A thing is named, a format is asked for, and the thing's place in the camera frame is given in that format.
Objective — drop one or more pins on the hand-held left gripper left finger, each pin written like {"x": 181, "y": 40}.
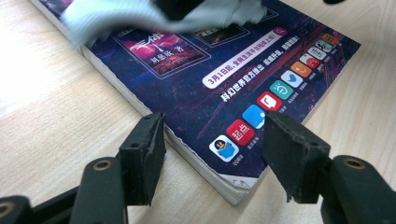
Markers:
{"x": 143, "y": 161}

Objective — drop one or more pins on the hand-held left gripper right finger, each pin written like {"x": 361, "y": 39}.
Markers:
{"x": 295, "y": 158}

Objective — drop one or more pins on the dark illustrated magazine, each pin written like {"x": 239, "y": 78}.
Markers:
{"x": 193, "y": 102}

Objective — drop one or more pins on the light blue cloth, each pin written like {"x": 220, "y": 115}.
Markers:
{"x": 102, "y": 18}

